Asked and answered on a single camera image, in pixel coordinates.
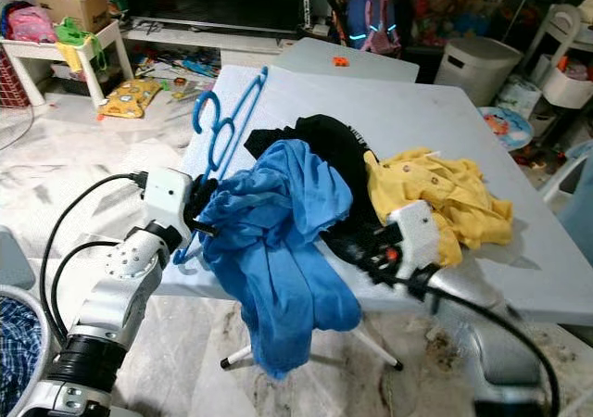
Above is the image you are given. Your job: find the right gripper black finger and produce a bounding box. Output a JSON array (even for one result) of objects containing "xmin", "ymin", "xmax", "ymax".
[{"xmin": 326, "ymin": 232, "xmax": 372, "ymax": 268}]

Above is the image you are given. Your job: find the blue plastic hanger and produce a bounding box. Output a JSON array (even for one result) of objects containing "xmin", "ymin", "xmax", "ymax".
[
  {"xmin": 174, "ymin": 63, "xmax": 270, "ymax": 265},
  {"xmin": 206, "ymin": 67, "xmax": 268, "ymax": 182}
]

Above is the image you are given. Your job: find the yellow garment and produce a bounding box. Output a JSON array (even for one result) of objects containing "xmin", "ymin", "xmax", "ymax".
[{"xmin": 363, "ymin": 148, "xmax": 515, "ymax": 268}]

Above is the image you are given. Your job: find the black garment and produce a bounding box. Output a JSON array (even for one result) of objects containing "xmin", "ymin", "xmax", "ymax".
[{"xmin": 244, "ymin": 114, "xmax": 390, "ymax": 251}]

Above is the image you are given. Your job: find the yellow toy mat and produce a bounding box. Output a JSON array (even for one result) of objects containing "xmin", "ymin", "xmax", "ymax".
[{"xmin": 100, "ymin": 77, "xmax": 163, "ymax": 120}]

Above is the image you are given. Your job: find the white folding table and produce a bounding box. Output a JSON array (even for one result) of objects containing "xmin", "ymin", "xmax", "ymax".
[{"xmin": 153, "ymin": 65, "xmax": 593, "ymax": 372}]

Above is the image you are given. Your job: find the white television stand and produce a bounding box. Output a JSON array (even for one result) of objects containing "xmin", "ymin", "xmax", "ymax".
[{"xmin": 125, "ymin": 23, "xmax": 311, "ymax": 66}]

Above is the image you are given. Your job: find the pale blue small plastic chair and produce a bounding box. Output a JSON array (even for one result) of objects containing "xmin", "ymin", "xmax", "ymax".
[{"xmin": 0, "ymin": 230, "xmax": 33, "ymax": 288}]

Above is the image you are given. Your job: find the blue round plate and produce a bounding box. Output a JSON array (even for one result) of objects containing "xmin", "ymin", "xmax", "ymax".
[{"xmin": 480, "ymin": 107, "xmax": 534, "ymax": 151}]

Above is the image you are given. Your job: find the blue plaid shirt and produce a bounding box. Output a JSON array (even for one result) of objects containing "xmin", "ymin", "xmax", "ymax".
[{"xmin": 0, "ymin": 297, "xmax": 43, "ymax": 417}]

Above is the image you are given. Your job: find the white folding chair blue cover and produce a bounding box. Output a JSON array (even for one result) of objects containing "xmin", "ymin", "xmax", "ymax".
[{"xmin": 542, "ymin": 139, "xmax": 593, "ymax": 242}]

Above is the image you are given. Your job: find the grey round laundry basket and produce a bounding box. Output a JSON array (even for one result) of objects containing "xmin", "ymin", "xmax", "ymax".
[{"xmin": 0, "ymin": 285, "xmax": 53, "ymax": 417}]

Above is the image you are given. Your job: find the black television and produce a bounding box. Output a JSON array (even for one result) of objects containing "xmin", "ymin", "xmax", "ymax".
[{"xmin": 120, "ymin": 0, "xmax": 305, "ymax": 36}]

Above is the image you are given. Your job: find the white round bin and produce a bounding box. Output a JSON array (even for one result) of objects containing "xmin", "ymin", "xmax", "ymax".
[{"xmin": 434, "ymin": 35, "xmax": 523, "ymax": 107}]

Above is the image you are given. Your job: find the green toy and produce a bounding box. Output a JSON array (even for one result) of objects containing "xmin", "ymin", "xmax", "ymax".
[{"xmin": 56, "ymin": 19, "xmax": 98, "ymax": 47}]

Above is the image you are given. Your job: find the blue pink backpack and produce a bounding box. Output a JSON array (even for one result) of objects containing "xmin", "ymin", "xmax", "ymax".
[{"xmin": 345, "ymin": 0, "xmax": 401, "ymax": 55}]

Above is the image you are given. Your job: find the small white side table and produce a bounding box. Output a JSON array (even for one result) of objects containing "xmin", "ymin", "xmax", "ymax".
[{"xmin": 5, "ymin": 20, "xmax": 135, "ymax": 107}]

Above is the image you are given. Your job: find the red brick pillar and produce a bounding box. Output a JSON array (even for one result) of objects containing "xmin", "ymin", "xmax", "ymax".
[{"xmin": 0, "ymin": 56, "xmax": 21, "ymax": 110}]

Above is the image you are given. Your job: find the pink bag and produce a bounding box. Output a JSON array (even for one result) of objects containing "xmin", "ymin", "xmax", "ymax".
[{"xmin": 9, "ymin": 5, "xmax": 68, "ymax": 44}]

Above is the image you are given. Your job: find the cardboard box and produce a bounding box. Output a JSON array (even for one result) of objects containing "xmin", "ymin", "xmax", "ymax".
[{"xmin": 26, "ymin": 0, "xmax": 110, "ymax": 33}]

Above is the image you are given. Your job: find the white storage trolley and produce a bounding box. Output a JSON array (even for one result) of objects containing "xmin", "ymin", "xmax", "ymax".
[{"xmin": 533, "ymin": 5, "xmax": 593, "ymax": 112}]

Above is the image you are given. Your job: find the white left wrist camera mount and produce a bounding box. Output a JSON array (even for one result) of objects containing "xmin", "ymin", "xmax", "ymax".
[{"xmin": 144, "ymin": 167, "xmax": 194, "ymax": 242}]

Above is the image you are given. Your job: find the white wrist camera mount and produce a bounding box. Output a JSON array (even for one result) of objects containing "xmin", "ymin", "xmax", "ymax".
[
  {"xmin": 387, "ymin": 201, "xmax": 441, "ymax": 270},
  {"xmin": 144, "ymin": 167, "xmax": 194, "ymax": 242}
]

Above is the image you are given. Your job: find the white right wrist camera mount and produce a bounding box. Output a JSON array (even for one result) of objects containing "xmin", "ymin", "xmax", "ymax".
[{"xmin": 387, "ymin": 201, "xmax": 441, "ymax": 270}]

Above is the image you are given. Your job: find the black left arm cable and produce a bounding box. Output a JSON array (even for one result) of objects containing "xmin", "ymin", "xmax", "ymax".
[{"xmin": 46, "ymin": 171, "xmax": 149, "ymax": 344}]

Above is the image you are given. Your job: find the black floor cable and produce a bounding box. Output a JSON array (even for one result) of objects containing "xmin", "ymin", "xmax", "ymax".
[{"xmin": 0, "ymin": 111, "xmax": 40, "ymax": 149}]

